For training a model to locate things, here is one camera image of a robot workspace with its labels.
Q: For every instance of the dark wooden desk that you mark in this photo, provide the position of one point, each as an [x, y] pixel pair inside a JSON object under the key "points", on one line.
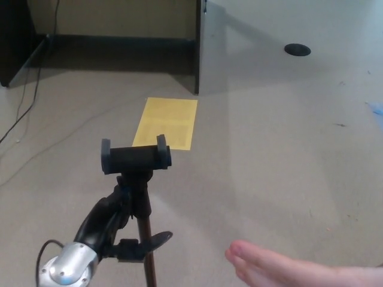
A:
{"points": [[197, 59]]}

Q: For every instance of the black round floor disc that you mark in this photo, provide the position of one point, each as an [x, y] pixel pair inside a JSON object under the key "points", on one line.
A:
{"points": [[297, 49]]}

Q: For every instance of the person bare hand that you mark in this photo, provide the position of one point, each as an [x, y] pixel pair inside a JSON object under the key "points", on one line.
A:
{"points": [[284, 269]]}

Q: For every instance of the blue plastic scrap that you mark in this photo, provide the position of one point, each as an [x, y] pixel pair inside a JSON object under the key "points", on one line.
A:
{"points": [[378, 108]]}

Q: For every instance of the yellow paper sheet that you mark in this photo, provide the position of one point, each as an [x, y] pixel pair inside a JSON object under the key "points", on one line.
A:
{"points": [[169, 119]]}

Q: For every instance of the black tripod with phone holder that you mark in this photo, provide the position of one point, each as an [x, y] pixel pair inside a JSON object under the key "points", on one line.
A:
{"points": [[137, 160]]}

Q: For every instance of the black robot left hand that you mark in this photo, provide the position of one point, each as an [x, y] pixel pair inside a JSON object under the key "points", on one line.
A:
{"points": [[98, 221]]}

